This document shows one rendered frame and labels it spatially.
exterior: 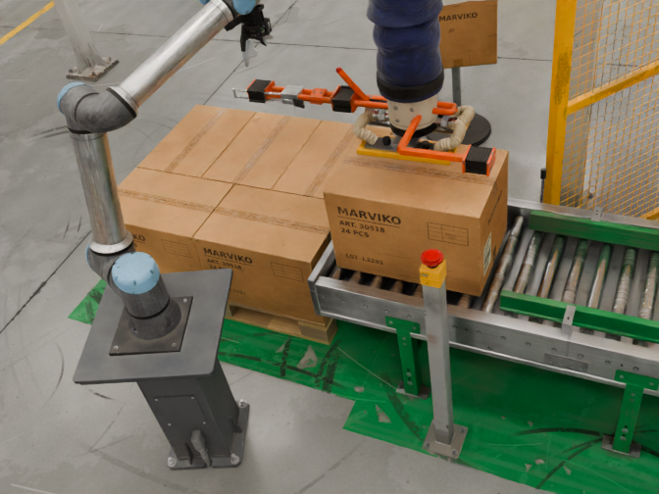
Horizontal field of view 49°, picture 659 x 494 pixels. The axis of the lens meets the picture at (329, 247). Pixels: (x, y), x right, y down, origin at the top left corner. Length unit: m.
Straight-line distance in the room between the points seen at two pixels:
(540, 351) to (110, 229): 1.56
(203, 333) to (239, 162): 1.32
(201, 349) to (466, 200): 1.06
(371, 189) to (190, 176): 1.27
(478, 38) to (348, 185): 1.49
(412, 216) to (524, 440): 1.04
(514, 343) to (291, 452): 1.04
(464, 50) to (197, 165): 1.50
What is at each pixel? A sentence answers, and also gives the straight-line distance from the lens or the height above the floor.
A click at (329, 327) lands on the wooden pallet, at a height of 0.10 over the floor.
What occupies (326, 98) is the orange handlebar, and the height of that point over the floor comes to 1.26.
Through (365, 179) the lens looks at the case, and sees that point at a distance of 2.75.
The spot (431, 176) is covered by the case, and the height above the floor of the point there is 0.95.
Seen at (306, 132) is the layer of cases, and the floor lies 0.54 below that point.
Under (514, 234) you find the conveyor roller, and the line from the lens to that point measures 3.07.
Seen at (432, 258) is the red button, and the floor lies 1.04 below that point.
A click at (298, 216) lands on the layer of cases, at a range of 3.28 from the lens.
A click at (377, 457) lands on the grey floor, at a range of 3.07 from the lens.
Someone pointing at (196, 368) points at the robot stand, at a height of 0.75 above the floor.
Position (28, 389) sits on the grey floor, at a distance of 3.83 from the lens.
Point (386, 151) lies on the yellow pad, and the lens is 2.56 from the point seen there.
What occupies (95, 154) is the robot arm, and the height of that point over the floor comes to 1.40.
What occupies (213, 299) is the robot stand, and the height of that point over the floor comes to 0.75.
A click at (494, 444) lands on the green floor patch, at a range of 3.09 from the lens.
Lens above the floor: 2.63
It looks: 42 degrees down
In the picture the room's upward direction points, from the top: 11 degrees counter-clockwise
